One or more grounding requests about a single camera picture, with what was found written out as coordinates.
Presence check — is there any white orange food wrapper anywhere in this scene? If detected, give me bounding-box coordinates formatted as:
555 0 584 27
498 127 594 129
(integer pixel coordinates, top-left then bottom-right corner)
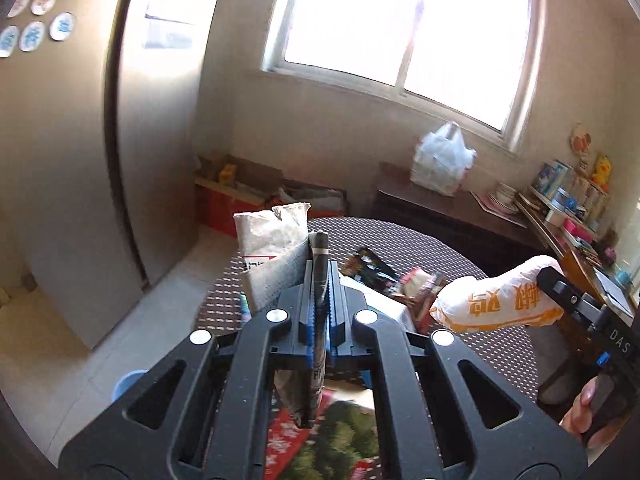
431 255 566 333

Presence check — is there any red brown cardboard box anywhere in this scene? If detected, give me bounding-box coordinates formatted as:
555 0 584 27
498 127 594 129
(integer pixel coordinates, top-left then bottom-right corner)
194 154 284 238

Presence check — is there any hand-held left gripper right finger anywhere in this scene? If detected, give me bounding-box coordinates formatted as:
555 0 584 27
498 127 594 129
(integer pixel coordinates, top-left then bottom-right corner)
326 280 587 480

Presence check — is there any person's right hand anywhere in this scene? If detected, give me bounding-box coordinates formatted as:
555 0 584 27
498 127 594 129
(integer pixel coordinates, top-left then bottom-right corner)
559 374 603 448

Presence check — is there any white plastic bag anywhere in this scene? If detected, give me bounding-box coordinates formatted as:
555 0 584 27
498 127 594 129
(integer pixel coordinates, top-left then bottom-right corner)
410 121 477 197

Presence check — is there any wooden shelf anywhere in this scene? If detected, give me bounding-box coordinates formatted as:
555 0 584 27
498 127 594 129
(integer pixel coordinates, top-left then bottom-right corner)
515 187 640 321

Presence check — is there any red paper bag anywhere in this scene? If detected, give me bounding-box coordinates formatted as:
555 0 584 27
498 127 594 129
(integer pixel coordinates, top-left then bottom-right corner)
400 267 449 335

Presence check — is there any grey refrigerator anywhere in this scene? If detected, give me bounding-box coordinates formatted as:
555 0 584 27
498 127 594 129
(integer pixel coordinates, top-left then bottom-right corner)
0 0 236 352

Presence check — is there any grey printed paper packet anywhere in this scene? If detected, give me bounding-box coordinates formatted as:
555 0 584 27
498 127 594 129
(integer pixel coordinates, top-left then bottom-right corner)
233 202 329 428

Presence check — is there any white paper sheet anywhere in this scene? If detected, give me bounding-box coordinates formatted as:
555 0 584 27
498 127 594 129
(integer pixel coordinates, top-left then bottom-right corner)
144 0 201 52

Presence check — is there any stack of white bowls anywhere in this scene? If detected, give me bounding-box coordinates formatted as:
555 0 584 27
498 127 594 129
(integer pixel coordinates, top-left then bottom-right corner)
494 181 519 207

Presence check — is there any white framed window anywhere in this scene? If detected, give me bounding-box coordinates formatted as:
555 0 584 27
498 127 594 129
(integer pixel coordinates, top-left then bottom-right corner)
261 0 547 155

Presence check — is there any red green printed bag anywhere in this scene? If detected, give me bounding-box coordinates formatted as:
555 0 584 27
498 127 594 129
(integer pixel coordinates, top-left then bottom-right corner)
264 389 382 480

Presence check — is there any dark wooden cabinet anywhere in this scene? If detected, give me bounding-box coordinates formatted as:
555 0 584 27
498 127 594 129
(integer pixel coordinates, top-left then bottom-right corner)
374 161 548 281

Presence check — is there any blue white box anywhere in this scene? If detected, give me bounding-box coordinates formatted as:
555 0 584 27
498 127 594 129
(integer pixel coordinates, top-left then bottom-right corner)
531 160 574 197

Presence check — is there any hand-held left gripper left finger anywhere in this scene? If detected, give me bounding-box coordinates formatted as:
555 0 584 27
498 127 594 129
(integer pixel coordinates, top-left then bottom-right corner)
59 259 327 480

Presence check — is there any yellow duck toy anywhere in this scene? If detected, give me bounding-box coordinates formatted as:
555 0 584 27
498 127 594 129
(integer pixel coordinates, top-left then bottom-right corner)
591 156 613 192

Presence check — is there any pink box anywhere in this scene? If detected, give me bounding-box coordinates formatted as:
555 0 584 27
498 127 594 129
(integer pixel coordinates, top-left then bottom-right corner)
561 219 599 244

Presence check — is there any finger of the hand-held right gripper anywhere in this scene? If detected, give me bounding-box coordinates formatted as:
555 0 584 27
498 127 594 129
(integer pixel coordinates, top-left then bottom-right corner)
537 266 608 333

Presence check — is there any blue plastic bin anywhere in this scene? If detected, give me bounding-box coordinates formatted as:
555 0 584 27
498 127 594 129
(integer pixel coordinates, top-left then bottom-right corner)
114 370 151 404

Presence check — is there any pink place mat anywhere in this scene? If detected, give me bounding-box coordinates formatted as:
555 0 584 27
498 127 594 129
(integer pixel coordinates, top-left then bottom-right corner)
470 190 527 217

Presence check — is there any wooden chair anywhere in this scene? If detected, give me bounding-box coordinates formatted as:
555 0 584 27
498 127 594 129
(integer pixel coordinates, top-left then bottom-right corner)
537 247 612 407

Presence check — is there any round dotted table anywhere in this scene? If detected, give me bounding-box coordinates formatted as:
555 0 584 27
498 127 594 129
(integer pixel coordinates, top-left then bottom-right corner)
197 216 544 413

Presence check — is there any black snack packet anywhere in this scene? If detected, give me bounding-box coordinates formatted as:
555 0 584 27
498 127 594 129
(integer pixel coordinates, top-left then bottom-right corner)
341 247 402 293

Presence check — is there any orange wall decoration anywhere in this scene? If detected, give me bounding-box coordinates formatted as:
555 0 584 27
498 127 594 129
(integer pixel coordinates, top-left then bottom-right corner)
570 122 594 154

